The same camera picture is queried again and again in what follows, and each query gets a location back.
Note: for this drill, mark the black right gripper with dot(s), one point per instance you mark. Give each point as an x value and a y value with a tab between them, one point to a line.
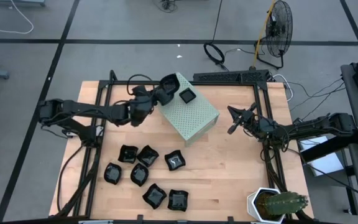
251	123

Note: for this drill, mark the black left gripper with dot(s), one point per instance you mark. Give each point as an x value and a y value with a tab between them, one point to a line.
141	109

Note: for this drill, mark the black leaf-shaped mini plate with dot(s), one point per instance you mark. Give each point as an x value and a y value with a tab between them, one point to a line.
170	83
112	173

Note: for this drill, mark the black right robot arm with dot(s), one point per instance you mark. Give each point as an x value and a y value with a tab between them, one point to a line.
309	127

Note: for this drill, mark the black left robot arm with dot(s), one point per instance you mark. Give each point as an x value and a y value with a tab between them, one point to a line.
85	110

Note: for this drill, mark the small square black plate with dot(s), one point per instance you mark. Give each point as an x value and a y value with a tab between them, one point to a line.
187	95

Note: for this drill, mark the pale green perforated metal shelf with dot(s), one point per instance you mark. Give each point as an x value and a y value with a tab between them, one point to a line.
194	121

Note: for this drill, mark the black perforated metal box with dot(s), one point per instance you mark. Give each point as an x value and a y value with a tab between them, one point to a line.
228	76

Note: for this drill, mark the white hexagonal plant pot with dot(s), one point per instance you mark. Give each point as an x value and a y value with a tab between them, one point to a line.
252	202

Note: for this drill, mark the green cactus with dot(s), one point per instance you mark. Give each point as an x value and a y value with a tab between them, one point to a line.
283	203

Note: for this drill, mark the black cart beam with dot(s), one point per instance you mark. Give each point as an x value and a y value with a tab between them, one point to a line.
331	146

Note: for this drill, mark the black floor fan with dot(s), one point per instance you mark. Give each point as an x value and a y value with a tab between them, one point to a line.
278	31

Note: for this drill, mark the grey furniture base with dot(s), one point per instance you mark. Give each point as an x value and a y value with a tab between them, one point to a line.
17	2

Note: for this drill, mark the black aluminium table frame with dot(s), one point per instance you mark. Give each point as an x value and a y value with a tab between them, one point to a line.
120	82

